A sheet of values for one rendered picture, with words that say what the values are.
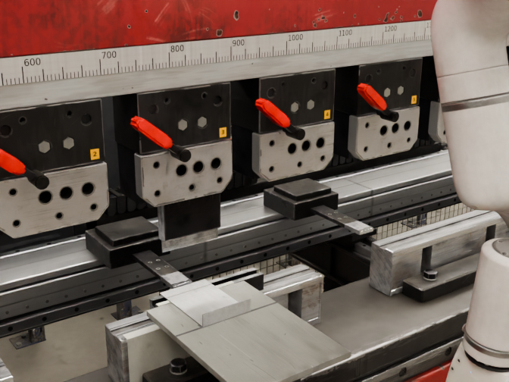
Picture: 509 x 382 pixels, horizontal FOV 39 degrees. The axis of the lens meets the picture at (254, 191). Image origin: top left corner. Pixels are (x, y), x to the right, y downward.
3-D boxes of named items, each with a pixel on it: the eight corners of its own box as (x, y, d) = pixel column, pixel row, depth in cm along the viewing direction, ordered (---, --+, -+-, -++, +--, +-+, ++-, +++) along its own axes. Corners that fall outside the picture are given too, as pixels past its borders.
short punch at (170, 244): (165, 255, 111) (163, 195, 108) (159, 250, 113) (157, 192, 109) (220, 239, 116) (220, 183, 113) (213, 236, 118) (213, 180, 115)
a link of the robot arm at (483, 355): (450, 327, 101) (446, 345, 102) (503, 360, 94) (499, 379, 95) (488, 309, 105) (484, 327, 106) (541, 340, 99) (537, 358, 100)
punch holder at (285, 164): (259, 183, 113) (260, 78, 108) (229, 170, 120) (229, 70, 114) (332, 167, 121) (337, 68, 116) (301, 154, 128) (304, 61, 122)
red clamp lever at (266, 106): (268, 98, 105) (307, 133, 111) (252, 92, 108) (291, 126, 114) (261, 108, 104) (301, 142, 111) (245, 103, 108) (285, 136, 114)
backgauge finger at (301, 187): (342, 245, 138) (344, 221, 136) (263, 205, 158) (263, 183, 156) (388, 232, 144) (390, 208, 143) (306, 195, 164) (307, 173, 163)
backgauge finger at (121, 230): (150, 304, 116) (148, 276, 114) (85, 248, 136) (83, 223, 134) (214, 285, 122) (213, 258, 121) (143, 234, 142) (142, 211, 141)
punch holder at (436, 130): (435, 144, 135) (444, 54, 129) (402, 134, 141) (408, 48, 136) (488, 133, 143) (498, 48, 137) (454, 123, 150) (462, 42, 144)
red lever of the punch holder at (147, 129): (142, 116, 94) (194, 154, 100) (129, 110, 97) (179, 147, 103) (135, 128, 94) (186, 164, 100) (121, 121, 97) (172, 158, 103)
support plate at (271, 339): (243, 402, 91) (243, 396, 91) (146, 316, 111) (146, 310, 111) (351, 358, 101) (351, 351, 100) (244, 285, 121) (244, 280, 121)
